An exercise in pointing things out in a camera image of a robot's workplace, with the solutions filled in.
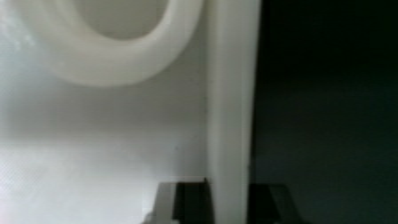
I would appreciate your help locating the white square tabletop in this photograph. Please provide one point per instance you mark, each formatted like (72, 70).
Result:
(126, 82)

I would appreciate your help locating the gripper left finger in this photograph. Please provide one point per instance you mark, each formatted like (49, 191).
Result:
(183, 206)

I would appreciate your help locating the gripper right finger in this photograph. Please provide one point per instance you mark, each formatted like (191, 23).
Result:
(271, 208)

